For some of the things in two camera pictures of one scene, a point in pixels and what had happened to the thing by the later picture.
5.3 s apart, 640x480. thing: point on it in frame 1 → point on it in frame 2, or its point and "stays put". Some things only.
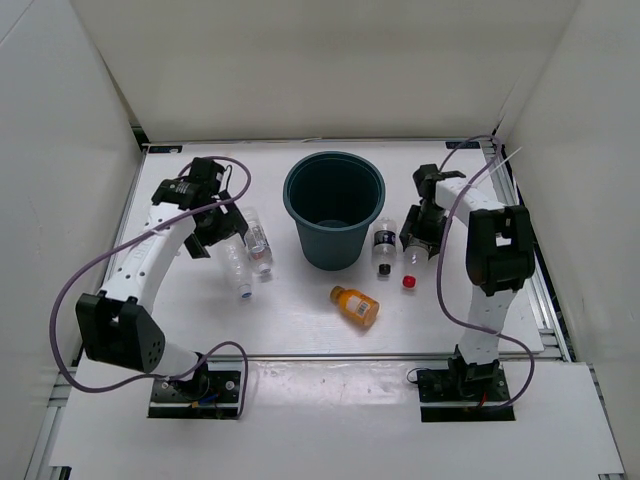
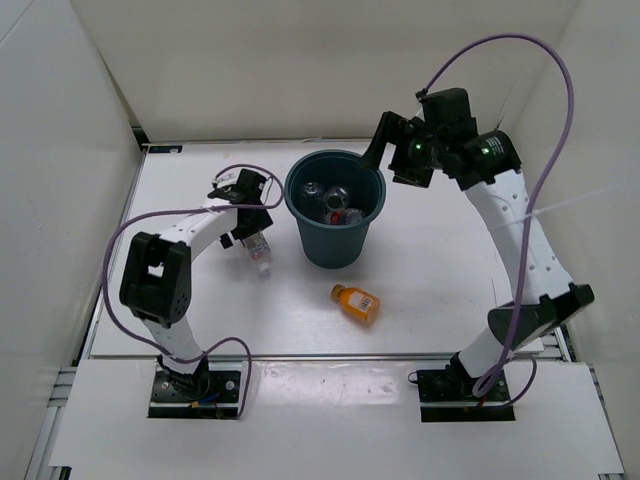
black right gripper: [411, 228] → [395, 130]
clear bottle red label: [257, 242] stays put
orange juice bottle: [355, 305] stays put
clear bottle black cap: [385, 246] → [336, 197]
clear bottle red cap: [416, 263] → [346, 216]
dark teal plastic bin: [332, 197] stays put
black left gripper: [231, 222] → [261, 220]
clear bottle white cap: [240, 264] → [313, 198]
